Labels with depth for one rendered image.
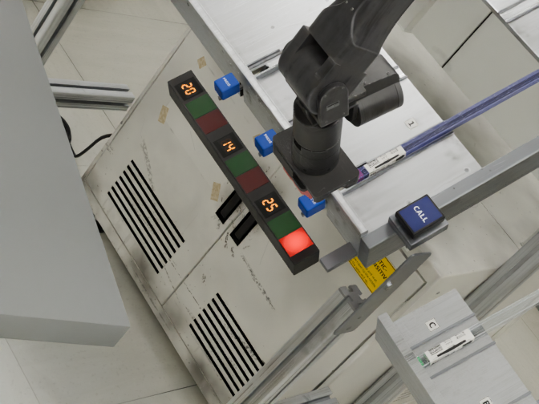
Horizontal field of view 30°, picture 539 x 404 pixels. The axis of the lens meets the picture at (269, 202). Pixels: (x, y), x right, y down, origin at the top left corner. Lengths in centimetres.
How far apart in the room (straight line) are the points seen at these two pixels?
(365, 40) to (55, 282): 42
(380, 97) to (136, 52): 179
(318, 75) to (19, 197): 37
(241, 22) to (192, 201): 53
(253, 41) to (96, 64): 128
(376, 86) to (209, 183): 81
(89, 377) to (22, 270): 84
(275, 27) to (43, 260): 55
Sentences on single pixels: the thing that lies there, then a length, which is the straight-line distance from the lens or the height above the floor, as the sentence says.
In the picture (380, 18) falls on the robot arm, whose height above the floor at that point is 100.
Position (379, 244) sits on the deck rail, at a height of 73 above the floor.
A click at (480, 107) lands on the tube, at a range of 143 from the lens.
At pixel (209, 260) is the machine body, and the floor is 25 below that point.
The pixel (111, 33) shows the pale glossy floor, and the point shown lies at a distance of 289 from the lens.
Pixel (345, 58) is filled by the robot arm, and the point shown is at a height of 95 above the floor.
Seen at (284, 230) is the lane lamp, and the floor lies 66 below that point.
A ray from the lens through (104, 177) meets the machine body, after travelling 211.
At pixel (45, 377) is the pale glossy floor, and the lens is 187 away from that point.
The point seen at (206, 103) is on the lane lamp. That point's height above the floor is 66.
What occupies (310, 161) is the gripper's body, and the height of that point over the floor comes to 80.
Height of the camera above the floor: 132
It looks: 29 degrees down
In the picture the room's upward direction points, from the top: 41 degrees clockwise
